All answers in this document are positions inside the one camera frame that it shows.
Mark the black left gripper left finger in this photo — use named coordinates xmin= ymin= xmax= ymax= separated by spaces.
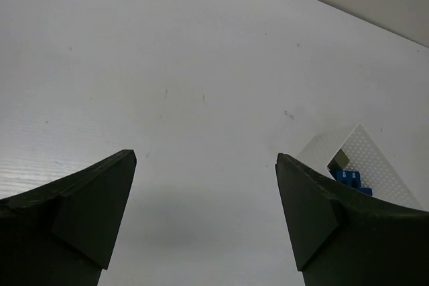
xmin=1 ymin=149 xmax=137 ymax=285

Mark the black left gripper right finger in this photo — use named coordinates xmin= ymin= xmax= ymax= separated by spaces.
xmin=275 ymin=153 xmax=428 ymax=285

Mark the blue castle arch block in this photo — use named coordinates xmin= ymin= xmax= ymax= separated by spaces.
xmin=330 ymin=170 xmax=373 ymax=196

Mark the white perforated box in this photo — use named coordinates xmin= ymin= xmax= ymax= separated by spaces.
xmin=296 ymin=123 xmax=423 ymax=210

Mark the grey wood cube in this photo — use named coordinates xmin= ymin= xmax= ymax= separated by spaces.
xmin=327 ymin=149 xmax=350 ymax=171

